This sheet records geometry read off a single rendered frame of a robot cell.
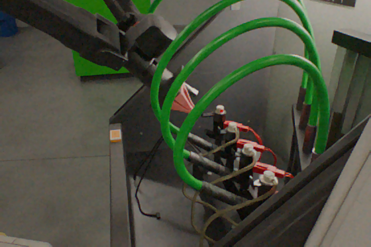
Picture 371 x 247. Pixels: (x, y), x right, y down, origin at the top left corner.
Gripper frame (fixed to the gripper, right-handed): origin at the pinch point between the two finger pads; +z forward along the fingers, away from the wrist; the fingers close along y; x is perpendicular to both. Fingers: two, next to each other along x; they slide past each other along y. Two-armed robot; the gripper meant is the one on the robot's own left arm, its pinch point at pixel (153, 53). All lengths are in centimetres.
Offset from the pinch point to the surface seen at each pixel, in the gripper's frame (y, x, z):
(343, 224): -27, -23, 40
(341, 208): -25, -23, 39
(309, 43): -9.0, -29.3, 21.0
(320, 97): -14.8, -26.9, 28.4
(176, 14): 544, 211, -249
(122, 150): 1.1, 26.1, 13.1
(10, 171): 64, 191, -41
